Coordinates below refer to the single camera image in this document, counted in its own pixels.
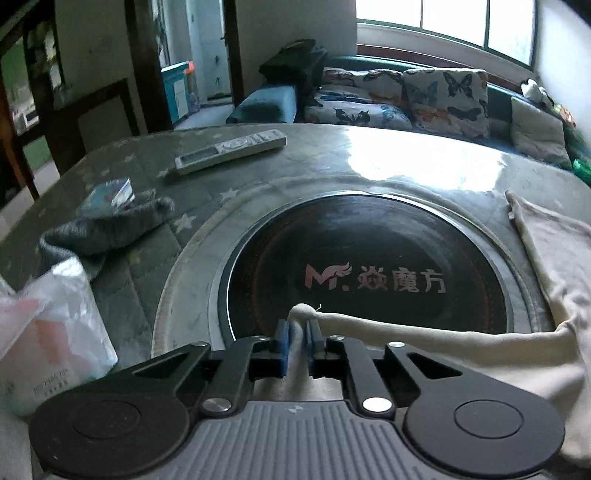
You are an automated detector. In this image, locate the white remote control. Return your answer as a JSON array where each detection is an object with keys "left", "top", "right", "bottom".
[{"left": 175, "top": 129, "right": 287, "bottom": 175}]

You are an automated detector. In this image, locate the round black induction cooktop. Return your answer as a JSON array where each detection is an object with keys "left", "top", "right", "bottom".
[{"left": 217, "top": 193, "right": 513, "bottom": 341}]

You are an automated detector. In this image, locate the upright butterfly cushion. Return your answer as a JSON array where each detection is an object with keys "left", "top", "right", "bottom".
[{"left": 403, "top": 68, "right": 490, "bottom": 139}]

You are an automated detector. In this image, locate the dark grey sock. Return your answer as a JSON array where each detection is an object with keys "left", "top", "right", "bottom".
[{"left": 37, "top": 190, "right": 175, "bottom": 280}]

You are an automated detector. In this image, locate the green plastic bowl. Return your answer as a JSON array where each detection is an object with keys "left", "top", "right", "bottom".
[{"left": 572, "top": 159, "right": 591, "bottom": 186}]

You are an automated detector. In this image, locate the dark wooden chair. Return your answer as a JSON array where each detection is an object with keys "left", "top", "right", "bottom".
[{"left": 1, "top": 79, "right": 140, "bottom": 199}]

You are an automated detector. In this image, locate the panda plush toy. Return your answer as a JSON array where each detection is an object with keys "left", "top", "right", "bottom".
[{"left": 521, "top": 78, "right": 554, "bottom": 108}]

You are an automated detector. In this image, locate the plain grey cushion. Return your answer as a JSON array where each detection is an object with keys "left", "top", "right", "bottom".
[{"left": 511, "top": 97, "right": 572, "bottom": 170}]

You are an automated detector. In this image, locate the small shiny packet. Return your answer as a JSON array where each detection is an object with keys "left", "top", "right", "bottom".
[{"left": 76, "top": 178, "right": 135, "bottom": 218}]

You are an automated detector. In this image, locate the cream white garment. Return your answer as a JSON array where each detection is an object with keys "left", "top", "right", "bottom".
[{"left": 254, "top": 190, "right": 590, "bottom": 469}]

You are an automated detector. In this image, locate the flat butterfly cushion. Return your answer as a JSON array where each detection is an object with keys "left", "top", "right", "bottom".
[{"left": 304, "top": 67, "right": 413, "bottom": 131}]

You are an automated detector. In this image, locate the tissue pack in plastic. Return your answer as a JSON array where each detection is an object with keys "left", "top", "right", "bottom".
[{"left": 1, "top": 257, "right": 118, "bottom": 417}]

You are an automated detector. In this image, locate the teal cabinet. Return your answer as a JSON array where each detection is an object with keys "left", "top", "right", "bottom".
[{"left": 160, "top": 61, "right": 193, "bottom": 124}]

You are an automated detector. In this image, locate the black bag on sofa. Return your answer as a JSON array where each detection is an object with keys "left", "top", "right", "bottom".
[{"left": 259, "top": 39, "right": 328, "bottom": 92}]

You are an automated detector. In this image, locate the grey quilted star tablecloth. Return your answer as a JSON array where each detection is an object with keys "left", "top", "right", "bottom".
[{"left": 1, "top": 124, "right": 590, "bottom": 364}]

